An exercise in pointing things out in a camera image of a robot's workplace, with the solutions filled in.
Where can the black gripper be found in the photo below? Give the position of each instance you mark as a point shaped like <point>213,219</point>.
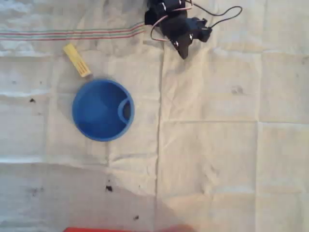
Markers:
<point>182,47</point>

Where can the yellow block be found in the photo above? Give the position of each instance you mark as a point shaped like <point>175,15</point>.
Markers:
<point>77,60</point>

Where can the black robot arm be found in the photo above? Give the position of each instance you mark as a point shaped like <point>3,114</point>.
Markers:
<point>157,12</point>

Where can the blue plastic bowl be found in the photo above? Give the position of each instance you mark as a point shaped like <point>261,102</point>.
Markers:
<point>96,113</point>

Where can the white striped cloth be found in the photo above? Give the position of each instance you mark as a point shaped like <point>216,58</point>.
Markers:
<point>217,133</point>

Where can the red flat object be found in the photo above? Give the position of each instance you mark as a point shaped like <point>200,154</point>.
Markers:
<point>101,229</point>

